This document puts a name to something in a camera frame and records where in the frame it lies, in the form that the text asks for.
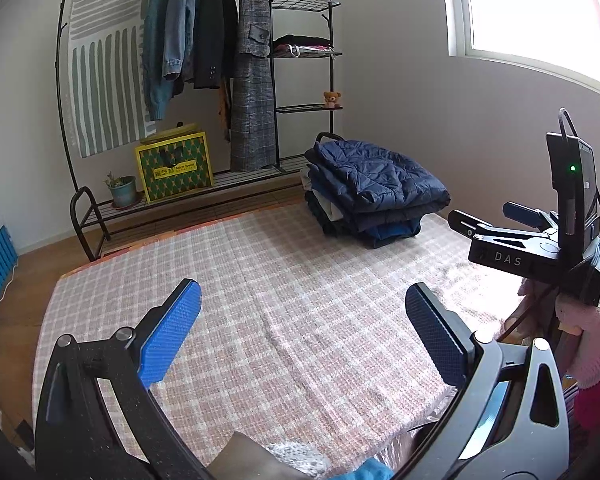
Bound navy blue puffer jacket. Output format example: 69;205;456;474
306;140;451;232

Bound folded clothes on shelf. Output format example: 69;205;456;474
272;35;332;58

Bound black metal clothes rack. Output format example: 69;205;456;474
54;0;347;264

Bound right hand in knit glove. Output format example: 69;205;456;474
517;278;600;391

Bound dark green folded garment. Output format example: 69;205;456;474
304;191;350;237

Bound pink plaid bed blanket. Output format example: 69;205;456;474
32;203;520;474

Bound potted plant in teal pot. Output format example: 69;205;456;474
105;172;140;209

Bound small brown teddy bear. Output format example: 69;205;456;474
323;91;342;110

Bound yellow green patterned storage box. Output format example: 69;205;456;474
135;124;214;204

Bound green striped hanging cloth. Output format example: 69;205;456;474
67;0;156;158

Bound black hanging blazer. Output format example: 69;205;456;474
194;0;238;89

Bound blue denim hanging jacket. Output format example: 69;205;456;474
162;0;198;82

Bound teal knit hanging sweater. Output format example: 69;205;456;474
142;0;173;122

